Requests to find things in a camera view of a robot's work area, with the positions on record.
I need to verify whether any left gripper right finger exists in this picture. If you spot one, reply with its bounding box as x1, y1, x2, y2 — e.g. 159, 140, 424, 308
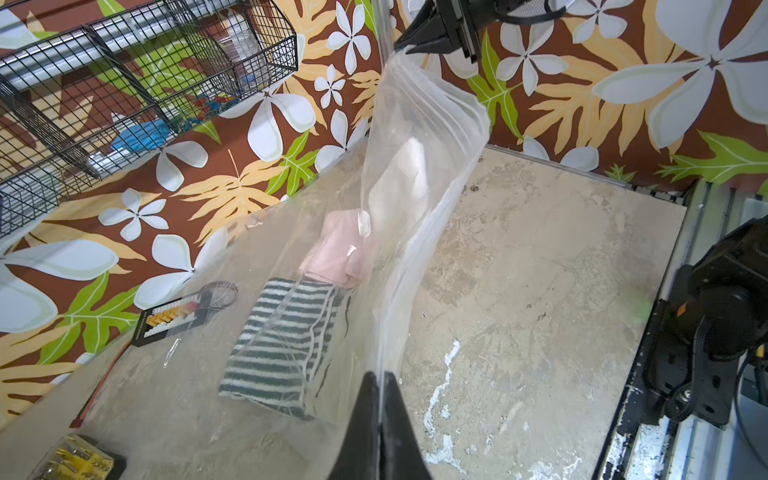
379, 371, 432, 480

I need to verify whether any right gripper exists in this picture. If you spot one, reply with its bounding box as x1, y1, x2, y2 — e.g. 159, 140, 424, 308
394, 0, 567, 63

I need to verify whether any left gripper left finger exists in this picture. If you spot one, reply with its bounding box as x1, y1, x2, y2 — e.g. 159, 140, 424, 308
327, 372, 380, 480

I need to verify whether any green white striped towel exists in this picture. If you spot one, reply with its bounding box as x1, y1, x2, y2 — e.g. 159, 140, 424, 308
218, 277, 350, 421

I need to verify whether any clear plastic vacuum bag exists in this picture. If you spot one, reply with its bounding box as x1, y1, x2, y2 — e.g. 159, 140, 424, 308
84, 48, 490, 479

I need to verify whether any pink towel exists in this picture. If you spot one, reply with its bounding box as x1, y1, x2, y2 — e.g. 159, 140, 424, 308
299, 209, 372, 289

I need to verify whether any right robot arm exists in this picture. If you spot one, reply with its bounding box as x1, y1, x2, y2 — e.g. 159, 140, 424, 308
396, 1, 767, 424

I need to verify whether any yellow screwdriver bit case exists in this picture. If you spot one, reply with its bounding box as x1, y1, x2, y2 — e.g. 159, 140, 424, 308
27, 434, 127, 480

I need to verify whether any black battery holder with wires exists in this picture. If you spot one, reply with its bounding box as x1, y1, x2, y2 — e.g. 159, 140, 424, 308
131, 281, 239, 347

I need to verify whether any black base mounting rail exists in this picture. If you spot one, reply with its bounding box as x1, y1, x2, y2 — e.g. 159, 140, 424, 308
590, 299, 768, 480

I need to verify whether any black wire basket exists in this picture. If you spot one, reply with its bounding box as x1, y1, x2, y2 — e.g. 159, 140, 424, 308
1, 1, 299, 236

